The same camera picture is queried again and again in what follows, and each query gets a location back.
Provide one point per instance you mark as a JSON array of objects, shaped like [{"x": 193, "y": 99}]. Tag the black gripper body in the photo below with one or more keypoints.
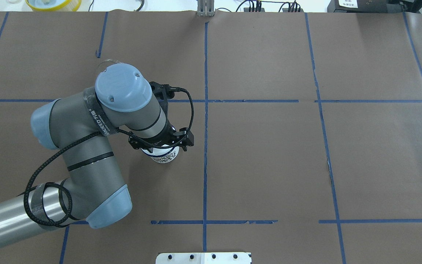
[{"x": 166, "y": 136}]

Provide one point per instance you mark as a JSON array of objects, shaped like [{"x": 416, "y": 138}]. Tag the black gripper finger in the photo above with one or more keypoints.
[
  {"x": 135, "y": 143},
  {"x": 184, "y": 138}
]

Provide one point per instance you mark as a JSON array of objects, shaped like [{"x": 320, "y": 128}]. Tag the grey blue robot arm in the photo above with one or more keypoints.
[{"x": 82, "y": 180}]

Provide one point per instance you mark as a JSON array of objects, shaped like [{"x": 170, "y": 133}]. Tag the white enamel mug blue rim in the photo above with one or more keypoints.
[{"x": 162, "y": 155}]

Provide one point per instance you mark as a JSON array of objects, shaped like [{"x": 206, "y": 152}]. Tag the black power strip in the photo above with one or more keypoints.
[{"x": 260, "y": 6}]

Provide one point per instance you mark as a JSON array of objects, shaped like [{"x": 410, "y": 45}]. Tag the yellow rimmed bowl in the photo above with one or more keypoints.
[{"x": 54, "y": 5}]

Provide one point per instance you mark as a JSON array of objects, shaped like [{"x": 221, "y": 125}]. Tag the black device with label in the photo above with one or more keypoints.
[{"x": 374, "y": 6}]

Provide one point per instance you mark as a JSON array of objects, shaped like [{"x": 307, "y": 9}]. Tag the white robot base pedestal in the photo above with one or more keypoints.
[{"x": 204, "y": 258}]

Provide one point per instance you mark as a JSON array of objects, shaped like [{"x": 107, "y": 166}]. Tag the grey aluminium post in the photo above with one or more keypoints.
[{"x": 205, "y": 8}]

